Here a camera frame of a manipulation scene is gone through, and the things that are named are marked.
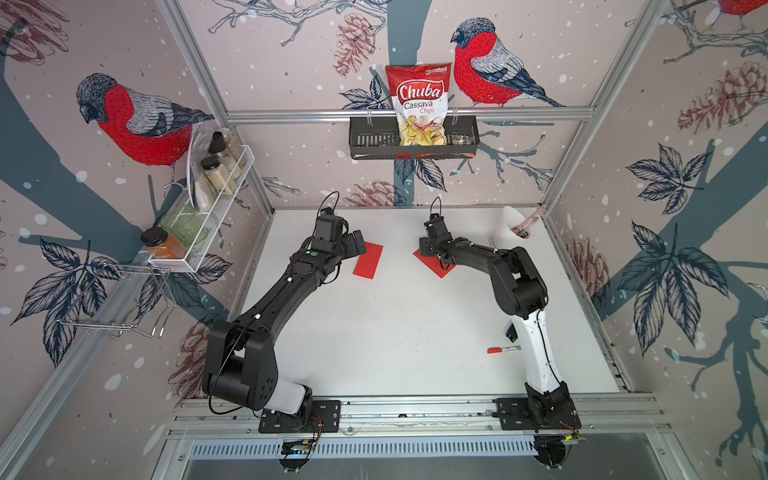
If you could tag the green lidded jar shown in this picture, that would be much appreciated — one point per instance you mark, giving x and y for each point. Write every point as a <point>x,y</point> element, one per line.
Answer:
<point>186,225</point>

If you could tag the red marker pen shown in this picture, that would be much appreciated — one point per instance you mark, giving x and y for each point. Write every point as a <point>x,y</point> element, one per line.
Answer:
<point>498,350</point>

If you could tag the Chuba cassava chips bag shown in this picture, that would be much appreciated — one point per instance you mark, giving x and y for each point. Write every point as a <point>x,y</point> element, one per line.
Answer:
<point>420,99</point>

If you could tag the white wire shelf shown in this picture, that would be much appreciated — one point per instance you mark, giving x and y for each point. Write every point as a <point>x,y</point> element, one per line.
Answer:
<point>201,195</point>

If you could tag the chrome wire rack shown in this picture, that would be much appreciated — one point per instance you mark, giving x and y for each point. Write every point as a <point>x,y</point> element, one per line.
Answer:
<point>141,304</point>

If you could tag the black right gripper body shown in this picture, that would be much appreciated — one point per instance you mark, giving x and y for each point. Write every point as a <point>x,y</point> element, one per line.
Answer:
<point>425,250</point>

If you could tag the orange spice jar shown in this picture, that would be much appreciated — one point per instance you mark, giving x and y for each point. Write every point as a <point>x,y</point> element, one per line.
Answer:
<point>161,244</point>

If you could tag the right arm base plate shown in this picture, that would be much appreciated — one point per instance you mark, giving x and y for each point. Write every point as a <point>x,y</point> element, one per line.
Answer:
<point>514,415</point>

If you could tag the beige spice bottle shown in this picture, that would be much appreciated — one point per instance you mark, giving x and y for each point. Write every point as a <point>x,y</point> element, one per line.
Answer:
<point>220,178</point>
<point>224,149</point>

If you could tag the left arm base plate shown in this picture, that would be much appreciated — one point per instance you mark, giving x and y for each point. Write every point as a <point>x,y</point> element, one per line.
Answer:
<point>321,416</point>

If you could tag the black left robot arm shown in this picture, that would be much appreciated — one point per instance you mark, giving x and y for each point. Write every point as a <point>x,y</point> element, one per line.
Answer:
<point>240,363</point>

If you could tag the beige spice bottle rear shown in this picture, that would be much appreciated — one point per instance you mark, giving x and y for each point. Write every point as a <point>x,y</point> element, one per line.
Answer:
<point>224,149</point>

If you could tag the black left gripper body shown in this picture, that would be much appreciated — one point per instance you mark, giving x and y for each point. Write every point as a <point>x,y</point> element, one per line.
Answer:
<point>347,246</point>

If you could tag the black wire basket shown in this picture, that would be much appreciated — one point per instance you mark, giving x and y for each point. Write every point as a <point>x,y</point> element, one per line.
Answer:
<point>386,139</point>

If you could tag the white pen cup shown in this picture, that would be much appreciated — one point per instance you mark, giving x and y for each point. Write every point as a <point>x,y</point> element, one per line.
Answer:
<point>504,236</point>

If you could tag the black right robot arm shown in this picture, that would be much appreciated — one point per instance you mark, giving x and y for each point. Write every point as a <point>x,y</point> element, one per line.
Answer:
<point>520,292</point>

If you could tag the beige spice bottle front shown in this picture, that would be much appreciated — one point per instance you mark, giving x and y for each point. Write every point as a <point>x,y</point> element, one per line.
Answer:
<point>220,178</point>

